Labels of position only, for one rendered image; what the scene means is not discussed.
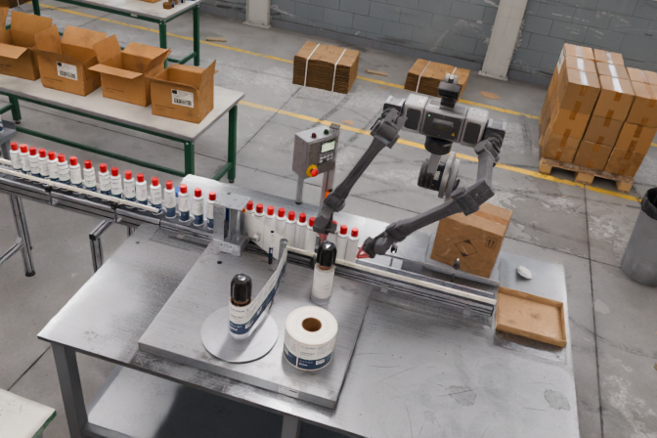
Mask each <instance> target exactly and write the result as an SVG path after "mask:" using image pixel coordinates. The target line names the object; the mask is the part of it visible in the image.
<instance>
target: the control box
mask: <svg viewBox="0 0 657 438"><path fill-rule="evenodd" d="M325 129H329V128H328V127H326V126H325V125H323V126H320V127H316V128H313V129H309V130H306V131H302V132H299V133H295V136H294V148H293V159H292V171H294V172H295V173H296V174H298V175H299V176H300V177H302V178H303V179H307V178H310V177H312V176H311V173H310V170H311V169H315V168H316V169H318V171H319V173H318V175H319V174H322V173H324V172H327V171H330V170H332V169H333V163H334V157H333V160H330V161H327V162H324V163H321V164H319V156H322V155H325V154H328V153H333V152H334V154H335V148H336V140H337V135H336V134H334V132H332V133H330V132H329V134H328V135H324V130H325ZM313 132H315V133H316V134H317V139H312V138H311V135H312V133H313ZM332 139H335V147H334V150H332V151H329V152H326V153H320V152H321V143H322V142H325V141H328V140H332Z"/></svg>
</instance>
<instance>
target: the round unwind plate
mask: <svg viewBox="0 0 657 438"><path fill-rule="evenodd" d="M200 337H201V341H202V344H203V346H204V347H205V348H206V350H207V351H208V352H209V353H211V354H212V355H213V356H215V357H217V358H219V359H222V360H225V361H229V362H248V361H252V360H255V359H258V358H260V357H262V356H264V355H265V354H267V353H268V352H269V351H270V350H271V349H272V348H273V346H274V345H275V343H276V341H277V338H278V328H277V325H276V322H275V321H274V319H273V318H272V317H271V316H270V315H269V314H268V313H267V312H265V311H263V313H262V314H261V316H260V317H259V318H258V320H257V321H256V323H255V324H254V325H253V327H252V328H251V333H250V335H249V336H248V337H247V338H245V339H234V338H232V337H230V335H229V306H226V307H223V308H220V309H218V310H216V311H214V312H213V313H212V314H210V315H209V316H208V317H207V318H206V319H205V321H204V322H203V324H202V327H201V331H200Z"/></svg>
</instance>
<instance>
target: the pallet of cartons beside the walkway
mask: <svg viewBox="0 0 657 438"><path fill-rule="evenodd" d="M656 131H657V73H656V72H652V71H647V70H643V69H637V68H632V67H626V68H625V67H624V61H623V57H622V54H618V53H613V52H608V51H603V50H598V49H593V50H592V49H591V48H588V47H583V46H578V45H572V44H567V43H564V45H563V48H562V51H561V54H560V57H559V60H558V63H557V66H556V67H555V70H554V73H553V76H552V79H551V82H550V84H549V87H548V90H547V95H546V98H545V101H544V104H543V107H542V112H541V114H540V117H539V163H540V165H539V173H541V174H546V175H549V174H550V170H551V169H552V167H553V166H554V167H558V168H562V169H566V170H571V171H574V176H575V182H579V183H583V184H587V185H591V183H592V180H593V178H594V176H596V177H601V178H605V179H610V180H614V181H615V182H616V187H617V192H621V193H625V194H628V193H629V191H630V189H631V187H632V185H633V181H634V176H635V174H636V173H637V171H638V169H639V167H640V165H641V163H642V161H643V159H644V157H645V155H646V154H647V151H648V149H649V147H650V145H651V143H652V140H653V138H654V136H655V134H656Z"/></svg>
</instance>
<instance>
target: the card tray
mask: <svg viewBox="0 0 657 438"><path fill-rule="evenodd" d="M496 330H500V331H504V332H508V333H511V334H515V335H519V336H522V337H526V338H530V339H534V340H537V341H541V342H544V343H548V344H551V345H555V346H559V347H562V348H565V345H566V343H567V332H566V322H565V310H564V302H562V301H558V300H554V299H550V298H546V297H542V296H539V295H535V294H532V293H528V292H524V291H520V290H516V289H512V288H508V287H504V286H499V289H498V293H497V312H496Z"/></svg>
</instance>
